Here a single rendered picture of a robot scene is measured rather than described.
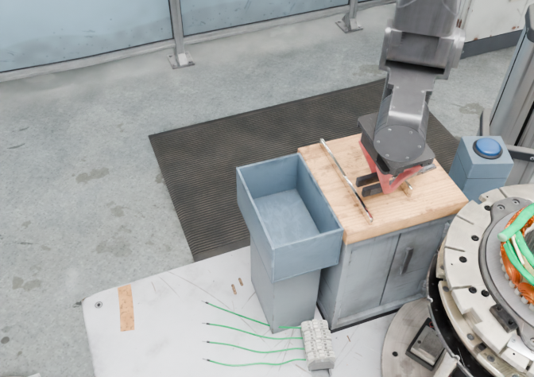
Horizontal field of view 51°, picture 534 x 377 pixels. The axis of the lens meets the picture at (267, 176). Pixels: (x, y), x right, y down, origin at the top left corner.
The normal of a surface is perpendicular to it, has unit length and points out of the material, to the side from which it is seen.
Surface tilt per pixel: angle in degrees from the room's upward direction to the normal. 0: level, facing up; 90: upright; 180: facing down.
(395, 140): 93
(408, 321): 0
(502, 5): 90
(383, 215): 0
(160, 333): 0
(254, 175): 90
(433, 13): 105
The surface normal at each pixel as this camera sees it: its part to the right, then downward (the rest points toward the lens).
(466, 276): 0.01, -0.70
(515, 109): -0.26, 0.69
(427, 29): -0.26, 0.85
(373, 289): 0.33, 0.68
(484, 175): 0.03, 0.71
